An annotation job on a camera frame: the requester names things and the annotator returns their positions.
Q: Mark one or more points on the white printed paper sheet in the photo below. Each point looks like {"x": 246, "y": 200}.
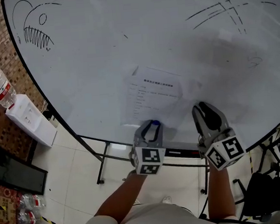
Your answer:
{"x": 153, "y": 95}

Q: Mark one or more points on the small dark bin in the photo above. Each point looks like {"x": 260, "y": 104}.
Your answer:
{"x": 49, "y": 115}

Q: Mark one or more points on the black office chair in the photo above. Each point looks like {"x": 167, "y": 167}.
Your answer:
{"x": 266, "y": 195}

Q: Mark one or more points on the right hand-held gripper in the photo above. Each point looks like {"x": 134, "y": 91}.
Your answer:
{"x": 223, "y": 150}

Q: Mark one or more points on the person's right forearm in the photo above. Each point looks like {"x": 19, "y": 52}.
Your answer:
{"x": 220, "y": 194}

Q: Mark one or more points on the empty clear water jug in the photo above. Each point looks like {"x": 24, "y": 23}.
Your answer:
{"x": 27, "y": 218}
{"x": 31, "y": 201}

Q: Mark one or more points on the black glass-door cabinet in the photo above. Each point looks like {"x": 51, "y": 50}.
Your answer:
{"x": 16, "y": 171}

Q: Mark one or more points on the person's white shirt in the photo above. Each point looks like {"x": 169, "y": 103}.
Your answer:
{"x": 159, "y": 222}

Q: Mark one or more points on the printed cardboard box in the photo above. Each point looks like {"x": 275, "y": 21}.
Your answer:
{"x": 4, "y": 206}

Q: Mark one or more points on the black marker tray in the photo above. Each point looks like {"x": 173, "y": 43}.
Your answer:
{"x": 182, "y": 152}

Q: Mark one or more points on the water jug with red label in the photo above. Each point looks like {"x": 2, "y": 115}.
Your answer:
{"x": 1, "y": 89}

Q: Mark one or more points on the person's left forearm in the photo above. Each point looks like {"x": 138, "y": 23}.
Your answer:
{"x": 123, "y": 198}

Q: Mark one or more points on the large whiteboard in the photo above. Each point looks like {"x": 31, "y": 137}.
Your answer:
{"x": 123, "y": 37}

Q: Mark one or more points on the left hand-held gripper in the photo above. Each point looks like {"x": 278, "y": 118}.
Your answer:
{"x": 148, "y": 157}

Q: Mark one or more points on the white water dispenser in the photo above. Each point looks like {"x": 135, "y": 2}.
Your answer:
{"x": 31, "y": 118}

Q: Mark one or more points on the person's white shoe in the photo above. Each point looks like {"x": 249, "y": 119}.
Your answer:
{"x": 167, "y": 199}

